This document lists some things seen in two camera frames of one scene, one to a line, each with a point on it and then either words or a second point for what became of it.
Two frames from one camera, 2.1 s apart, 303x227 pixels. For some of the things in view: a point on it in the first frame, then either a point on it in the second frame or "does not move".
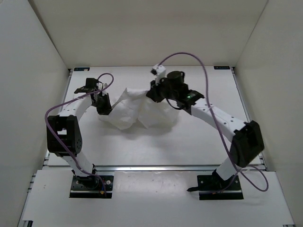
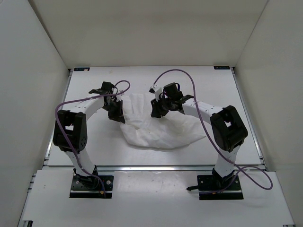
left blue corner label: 81,69 does not move
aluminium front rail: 151,169 does not move
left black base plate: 91,187 does not move
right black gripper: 153,93 → 157,111
